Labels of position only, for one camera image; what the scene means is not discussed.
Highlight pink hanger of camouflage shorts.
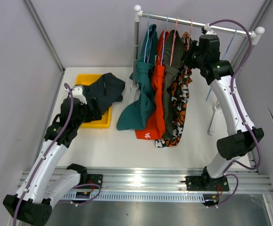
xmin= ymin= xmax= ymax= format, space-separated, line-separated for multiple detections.
xmin=185 ymin=18 xmax=193 ymax=76

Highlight blue wire hanger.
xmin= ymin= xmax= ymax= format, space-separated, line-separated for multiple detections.
xmin=205 ymin=30 xmax=237 ymax=102

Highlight dark navy shorts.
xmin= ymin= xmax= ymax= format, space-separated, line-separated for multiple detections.
xmin=83 ymin=73 xmax=125 ymax=114

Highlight orange camouflage pattern shorts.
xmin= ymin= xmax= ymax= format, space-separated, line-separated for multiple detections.
xmin=155 ymin=38 xmax=192 ymax=148

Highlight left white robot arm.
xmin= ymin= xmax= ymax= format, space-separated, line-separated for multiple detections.
xmin=3 ymin=97 xmax=102 ymax=226

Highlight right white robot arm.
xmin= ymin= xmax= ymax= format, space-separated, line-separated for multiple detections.
xmin=182 ymin=31 xmax=264 ymax=191

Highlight olive green shorts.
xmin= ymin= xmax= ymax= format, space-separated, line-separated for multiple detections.
xmin=163 ymin=30 xmax=184 ymax=139

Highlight pink hanger of olive shorts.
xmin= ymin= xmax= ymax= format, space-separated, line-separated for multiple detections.
xmin=169 ymin=16 xmax=178 ymax=66

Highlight teal shorts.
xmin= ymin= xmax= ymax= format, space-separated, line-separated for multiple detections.
xmin=117 ymin=24 xmax=158 ymax=130

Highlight blue hanger of orange shorts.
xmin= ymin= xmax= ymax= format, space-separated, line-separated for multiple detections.
xmin=161 ymin=15 xmax=169 ymax=65

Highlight blue hanger of teal shorts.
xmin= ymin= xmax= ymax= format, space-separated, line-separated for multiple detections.
xmin=144 ymin=12 xmax=151 ymax=63

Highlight yellow plastic tray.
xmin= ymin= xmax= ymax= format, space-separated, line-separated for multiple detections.
xmin=75 ymin=74 xmax=112 ymax=129

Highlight metal clothes rack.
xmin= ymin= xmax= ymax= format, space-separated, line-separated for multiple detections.
xmin=129 ymin=5 xmax=265 ymax=137

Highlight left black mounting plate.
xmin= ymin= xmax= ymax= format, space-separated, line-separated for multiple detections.
xmin=79 ymin=174 xmax=104 ymax=190

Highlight black mounting plate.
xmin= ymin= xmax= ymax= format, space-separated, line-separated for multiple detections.
xmin=180 ymin=176 xmax=229 ymax=192
xmin=79 ymin=174 xmax=104 ymax=190

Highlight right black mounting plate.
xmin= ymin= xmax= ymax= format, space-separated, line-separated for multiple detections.
xmin=180 ymin=176 xmax=229 ymax=192

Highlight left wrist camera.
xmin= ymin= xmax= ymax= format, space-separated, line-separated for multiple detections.
xmin=67 ymin=85 xmax=87 ymax=105

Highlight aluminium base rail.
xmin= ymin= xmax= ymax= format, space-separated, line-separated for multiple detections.
xmin=88 ymin=167 xmax=273 ymax=194

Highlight slotted cable duct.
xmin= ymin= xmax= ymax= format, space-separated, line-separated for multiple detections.
xmin=61 ymin=191 xmax=205 ymax=203

